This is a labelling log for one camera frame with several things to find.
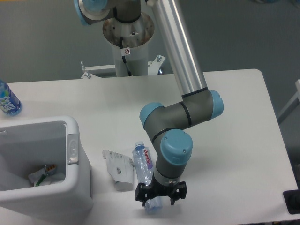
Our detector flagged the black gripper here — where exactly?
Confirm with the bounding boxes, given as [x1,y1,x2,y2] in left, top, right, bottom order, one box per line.
[135,175,188,207]

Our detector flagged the clear crushed plastic bottle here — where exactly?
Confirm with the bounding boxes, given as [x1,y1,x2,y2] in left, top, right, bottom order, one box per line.
[132,141,162,214]

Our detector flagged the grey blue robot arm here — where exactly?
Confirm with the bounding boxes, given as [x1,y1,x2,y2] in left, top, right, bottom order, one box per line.
[74,0,224,204]

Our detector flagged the white paper carton trash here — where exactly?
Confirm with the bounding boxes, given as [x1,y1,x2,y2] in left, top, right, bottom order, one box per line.
[102,150,134,191]

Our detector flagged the white plastic trash can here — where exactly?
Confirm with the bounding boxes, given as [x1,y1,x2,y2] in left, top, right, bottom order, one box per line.
[0,116,93,218]

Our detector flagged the crumpled wrappers in bin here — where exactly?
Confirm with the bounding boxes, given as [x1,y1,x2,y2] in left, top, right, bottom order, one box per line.
[28,164,65,187]

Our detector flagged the black device at table edge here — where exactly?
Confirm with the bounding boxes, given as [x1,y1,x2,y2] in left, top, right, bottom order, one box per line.
[283,189,300,215]

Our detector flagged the blue labelled water bottle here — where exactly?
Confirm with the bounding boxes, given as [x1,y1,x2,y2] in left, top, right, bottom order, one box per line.
[0,80,23,116]

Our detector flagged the white metal base frame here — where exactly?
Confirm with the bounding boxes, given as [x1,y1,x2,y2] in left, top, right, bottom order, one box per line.
[81,55,173,79]

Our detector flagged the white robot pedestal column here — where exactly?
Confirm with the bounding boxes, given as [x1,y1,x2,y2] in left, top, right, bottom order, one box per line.
[103,12,155,77]

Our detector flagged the white frame at right edge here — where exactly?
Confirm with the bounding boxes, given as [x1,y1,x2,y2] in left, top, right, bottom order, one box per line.
[277,79,300,124]

